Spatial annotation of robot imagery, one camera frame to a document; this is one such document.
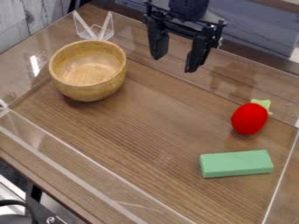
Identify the black cable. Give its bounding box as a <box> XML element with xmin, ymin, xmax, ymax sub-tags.
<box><xmin>0</xmin><ymin>199</ymin><xmax>40</xmax><ymax>224</ymax></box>

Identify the green foam block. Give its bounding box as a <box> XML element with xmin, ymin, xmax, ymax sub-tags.
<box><xmin>200</xmin><ymin>150</ymin><xmax>274</xmax><ymax>179</ymax></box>

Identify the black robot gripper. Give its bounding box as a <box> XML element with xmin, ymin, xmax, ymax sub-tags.
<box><xmin>144</xmin><ymin>2</ymin><xmax>227</xmax><ymax>73</ymax></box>

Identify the clear acrylic corner bracket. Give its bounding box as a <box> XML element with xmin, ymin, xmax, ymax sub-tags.
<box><xmin>72</xmin><ymin>11</ymin><xmax>115</xmax><ymax>41</ymax></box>

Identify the clear acrylic tray wall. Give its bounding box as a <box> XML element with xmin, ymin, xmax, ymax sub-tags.
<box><xmin>0</xmin><ymin>100</ymin><xmax>195</xmax><ymax>224</ymax></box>

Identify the red plush strawberry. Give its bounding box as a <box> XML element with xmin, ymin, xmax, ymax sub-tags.
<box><xmin>230</xmin><ymin>99</ymin><xmax>273</xmax><ymax>135</ymax></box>

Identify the light wooden bowl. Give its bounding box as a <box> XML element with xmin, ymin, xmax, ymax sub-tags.
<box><xmin>50</xmin><ymin>40</ymin><xmax>127</xmax><ymax>102</ymax></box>

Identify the grey blue sofa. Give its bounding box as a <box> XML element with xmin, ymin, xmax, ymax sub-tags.
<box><xmin>116</xmin><ymin>0</ymin><xmax>299</xmax><ymax>58</ymax></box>

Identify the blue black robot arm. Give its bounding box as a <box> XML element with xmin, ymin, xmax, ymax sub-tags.
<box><xmin>144</xmin><ymin>0</ymin><xmax>227</xmax><ymax>73</ymax></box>

